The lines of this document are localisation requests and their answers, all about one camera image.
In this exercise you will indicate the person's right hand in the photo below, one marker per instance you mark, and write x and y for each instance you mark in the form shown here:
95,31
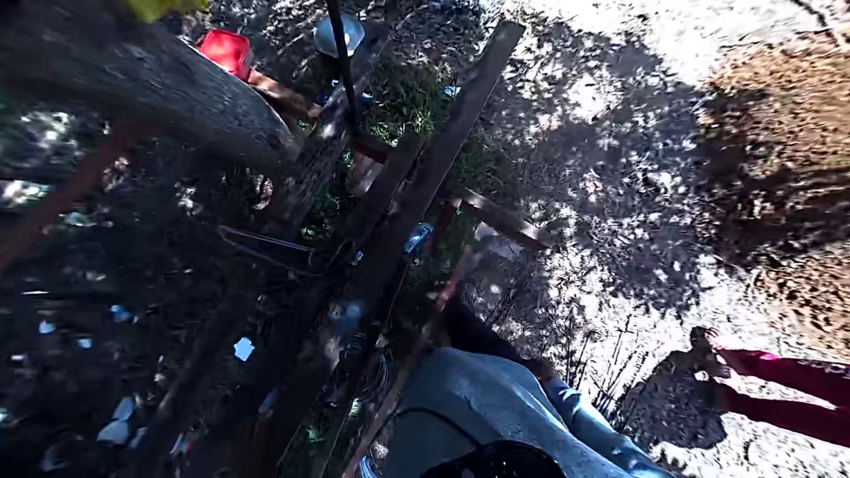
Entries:
544,371

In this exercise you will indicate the person's right forearm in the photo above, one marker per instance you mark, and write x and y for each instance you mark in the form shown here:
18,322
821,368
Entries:
601,428

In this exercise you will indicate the person's body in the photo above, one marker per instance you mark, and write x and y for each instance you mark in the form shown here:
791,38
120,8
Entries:
478,392

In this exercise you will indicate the thin reddish brown stick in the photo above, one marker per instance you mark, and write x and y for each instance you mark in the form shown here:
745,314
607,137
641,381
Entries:
425,342

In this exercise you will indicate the brown wooden crossbeam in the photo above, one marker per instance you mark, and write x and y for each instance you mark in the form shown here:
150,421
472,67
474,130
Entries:
495,214

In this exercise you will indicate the blue white packet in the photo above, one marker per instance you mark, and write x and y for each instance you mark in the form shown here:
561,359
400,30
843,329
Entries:
418,238

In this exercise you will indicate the short dark wooden plank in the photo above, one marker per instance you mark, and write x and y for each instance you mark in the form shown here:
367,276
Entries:
385,189

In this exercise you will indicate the long brown wooden plank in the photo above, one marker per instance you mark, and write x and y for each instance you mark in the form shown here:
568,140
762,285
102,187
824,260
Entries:
455,129

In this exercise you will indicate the white litter scrap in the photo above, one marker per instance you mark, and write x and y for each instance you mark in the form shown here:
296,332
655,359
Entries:
244,348

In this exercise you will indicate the weathered grey log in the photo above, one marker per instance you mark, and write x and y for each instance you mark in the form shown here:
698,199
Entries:
319,149

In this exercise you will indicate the reddish brown wooden beam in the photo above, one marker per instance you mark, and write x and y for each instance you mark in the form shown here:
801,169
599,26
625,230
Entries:
285,96

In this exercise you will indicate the thin black pole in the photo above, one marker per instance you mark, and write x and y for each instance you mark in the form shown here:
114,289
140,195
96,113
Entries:
342,50

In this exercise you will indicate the scattered pale litter pieces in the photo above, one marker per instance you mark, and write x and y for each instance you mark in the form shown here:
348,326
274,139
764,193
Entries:
114,433

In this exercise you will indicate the red plastic container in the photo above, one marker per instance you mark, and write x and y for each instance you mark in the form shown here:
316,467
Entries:
226,53

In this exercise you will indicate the thick grey tree trunk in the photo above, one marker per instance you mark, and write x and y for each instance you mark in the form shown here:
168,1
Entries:
172,86

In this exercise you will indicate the thick rusty brown pole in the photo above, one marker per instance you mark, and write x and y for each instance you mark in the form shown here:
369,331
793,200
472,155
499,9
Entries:
66,192

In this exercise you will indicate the yellow green object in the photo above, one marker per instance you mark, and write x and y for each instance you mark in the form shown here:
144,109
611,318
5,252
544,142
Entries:
156,6

